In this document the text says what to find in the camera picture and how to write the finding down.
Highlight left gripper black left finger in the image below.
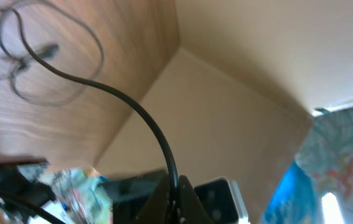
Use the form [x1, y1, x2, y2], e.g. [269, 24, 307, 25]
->
[133, 176, 170, 224]

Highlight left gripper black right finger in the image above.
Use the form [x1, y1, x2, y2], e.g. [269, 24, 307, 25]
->
[179, 175, 214, 224]

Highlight black micro usb cable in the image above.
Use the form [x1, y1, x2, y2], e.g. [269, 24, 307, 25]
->
[0, 7, 179, 200]

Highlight thin black cable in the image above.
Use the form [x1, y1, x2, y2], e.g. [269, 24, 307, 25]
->
[0, 0, 105, 106]

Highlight cluttered colourful items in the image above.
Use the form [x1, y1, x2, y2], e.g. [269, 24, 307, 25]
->
[18, 166, 113, 224]

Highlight colourful world map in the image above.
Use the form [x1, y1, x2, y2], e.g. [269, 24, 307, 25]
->
[260, 108, 353, 223]

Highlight black box white frame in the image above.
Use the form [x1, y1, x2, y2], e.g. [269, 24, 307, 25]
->
[194, 177, 250, 224]

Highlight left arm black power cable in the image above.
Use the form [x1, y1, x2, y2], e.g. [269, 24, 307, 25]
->
[0, 183, 65, 224]

